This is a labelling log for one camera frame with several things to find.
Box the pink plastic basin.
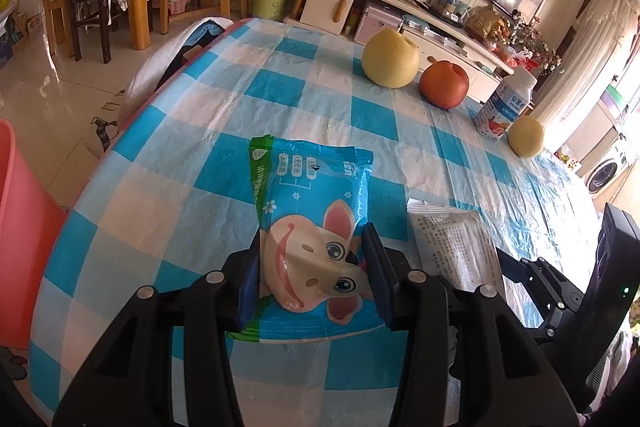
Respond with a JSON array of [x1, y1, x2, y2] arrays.
[[0, 119, 68, 350]]

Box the white yogurt drink bottle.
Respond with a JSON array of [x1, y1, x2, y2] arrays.
[[475, 67, 538, 144]]

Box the red apple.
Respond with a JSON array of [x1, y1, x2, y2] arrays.
[[419, 61, 470, 110]]

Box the pink metal case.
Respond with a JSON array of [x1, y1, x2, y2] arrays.
[[354, 6, 403, 45]]

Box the green bucket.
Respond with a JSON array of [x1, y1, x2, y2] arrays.
[[250, 0, 291, 22]]

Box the white printed paper packet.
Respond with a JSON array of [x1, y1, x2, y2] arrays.
[[406, 198, 503, 293]]

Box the cream television cabinet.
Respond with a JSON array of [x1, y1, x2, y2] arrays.
[[297, 0, 516, 102]]

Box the washing machine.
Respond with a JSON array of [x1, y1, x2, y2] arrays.
[[582, 132, 633, 195]]

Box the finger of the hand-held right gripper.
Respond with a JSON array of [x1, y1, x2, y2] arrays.
[[496, 249, 586, 313], [525, 307, 571, 344]]

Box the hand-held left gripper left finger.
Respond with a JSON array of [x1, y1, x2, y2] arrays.
[[52, 232, 263, 427]]

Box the blue cartoon packet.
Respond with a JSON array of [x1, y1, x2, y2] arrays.
[[226, 134, 388, 343]]

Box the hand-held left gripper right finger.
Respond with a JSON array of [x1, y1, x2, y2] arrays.
[[362, 223, 581, 427]]

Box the round yellow apple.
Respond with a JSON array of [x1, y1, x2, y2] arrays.
[[361, 29, 421, 88]]

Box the yellow pear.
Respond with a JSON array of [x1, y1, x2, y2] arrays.
[[507, 115, 546, 159]]

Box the blue white checked tablecloth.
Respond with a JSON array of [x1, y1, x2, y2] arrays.
[[27, 18, 606, 427]]

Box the artificial flower arrangement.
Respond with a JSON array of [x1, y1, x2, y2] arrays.
[[495, 14, 563, 72]]

